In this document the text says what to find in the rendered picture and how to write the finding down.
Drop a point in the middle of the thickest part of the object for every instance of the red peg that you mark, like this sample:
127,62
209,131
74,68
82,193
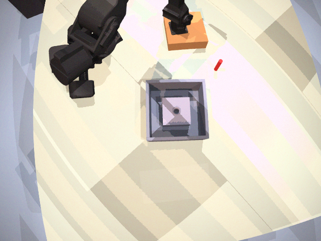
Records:
218,65

